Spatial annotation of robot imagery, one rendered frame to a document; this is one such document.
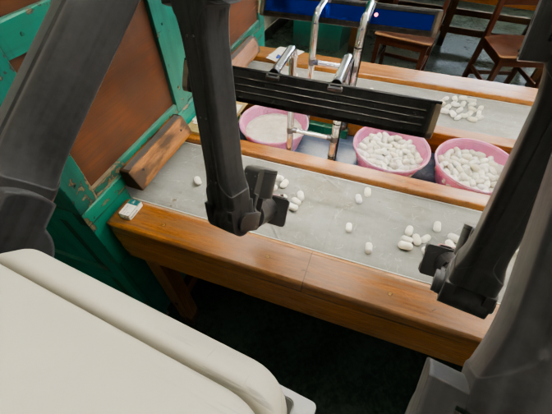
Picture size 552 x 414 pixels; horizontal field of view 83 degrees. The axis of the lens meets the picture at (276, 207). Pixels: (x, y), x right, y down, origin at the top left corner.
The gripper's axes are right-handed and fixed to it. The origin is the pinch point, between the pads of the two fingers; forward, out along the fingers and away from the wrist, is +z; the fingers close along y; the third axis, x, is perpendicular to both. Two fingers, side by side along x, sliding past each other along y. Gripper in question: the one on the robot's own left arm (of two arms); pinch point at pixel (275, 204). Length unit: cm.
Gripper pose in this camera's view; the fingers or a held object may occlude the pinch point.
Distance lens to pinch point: 81.0
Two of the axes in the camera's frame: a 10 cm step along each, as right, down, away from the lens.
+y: -9.4, -2.5, 2.2
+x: -2.1, 9.6, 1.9
